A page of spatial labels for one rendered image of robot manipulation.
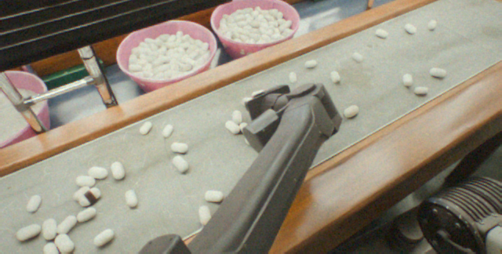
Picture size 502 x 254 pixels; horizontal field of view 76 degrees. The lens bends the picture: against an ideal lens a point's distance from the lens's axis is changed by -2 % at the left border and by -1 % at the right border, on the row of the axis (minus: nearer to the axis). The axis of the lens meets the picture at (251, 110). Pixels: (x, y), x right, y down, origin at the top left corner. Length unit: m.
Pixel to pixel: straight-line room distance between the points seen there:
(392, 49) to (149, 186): 0.74
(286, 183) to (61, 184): 0.50
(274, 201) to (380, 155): 0.40
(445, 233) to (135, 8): 0.62
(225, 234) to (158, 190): 0.39
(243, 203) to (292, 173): 0.08
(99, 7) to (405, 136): 0.61
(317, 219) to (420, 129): 0.32
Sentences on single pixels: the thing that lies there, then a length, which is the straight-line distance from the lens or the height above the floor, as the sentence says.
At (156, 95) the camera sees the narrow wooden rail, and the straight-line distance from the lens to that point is 0.78.
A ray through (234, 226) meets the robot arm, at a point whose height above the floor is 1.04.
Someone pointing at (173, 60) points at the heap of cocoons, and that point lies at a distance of 0.90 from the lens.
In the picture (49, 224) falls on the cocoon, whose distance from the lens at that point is 0.68.
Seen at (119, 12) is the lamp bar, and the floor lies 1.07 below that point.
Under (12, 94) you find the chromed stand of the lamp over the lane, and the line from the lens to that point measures 0.74.
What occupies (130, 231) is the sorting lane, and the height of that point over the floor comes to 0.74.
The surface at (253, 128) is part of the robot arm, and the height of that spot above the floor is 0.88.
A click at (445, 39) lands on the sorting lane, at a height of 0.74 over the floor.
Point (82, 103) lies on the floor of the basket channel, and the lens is 0.97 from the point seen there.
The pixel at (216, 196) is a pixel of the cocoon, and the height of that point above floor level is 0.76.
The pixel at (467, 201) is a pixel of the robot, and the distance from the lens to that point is 0.67.
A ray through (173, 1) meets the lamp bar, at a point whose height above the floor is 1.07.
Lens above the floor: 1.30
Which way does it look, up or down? 48 degrees down
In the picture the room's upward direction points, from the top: straight up
